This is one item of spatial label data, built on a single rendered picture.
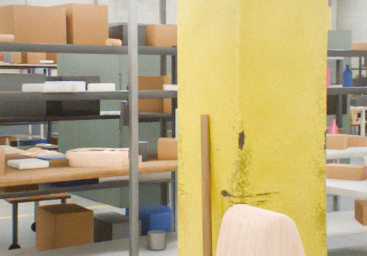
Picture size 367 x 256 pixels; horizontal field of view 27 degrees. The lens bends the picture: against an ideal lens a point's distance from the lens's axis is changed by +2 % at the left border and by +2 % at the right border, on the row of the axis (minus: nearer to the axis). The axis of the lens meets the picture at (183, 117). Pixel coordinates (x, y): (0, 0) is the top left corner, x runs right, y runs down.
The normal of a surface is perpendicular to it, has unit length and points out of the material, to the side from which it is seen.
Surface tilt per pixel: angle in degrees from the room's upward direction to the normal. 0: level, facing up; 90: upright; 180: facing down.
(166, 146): 90
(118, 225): 90
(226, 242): 78
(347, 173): 90
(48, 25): 90
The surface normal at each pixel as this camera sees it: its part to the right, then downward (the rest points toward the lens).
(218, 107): -0.84, 0.03
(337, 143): -0.39, 0.05
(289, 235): 0.51, 0.04
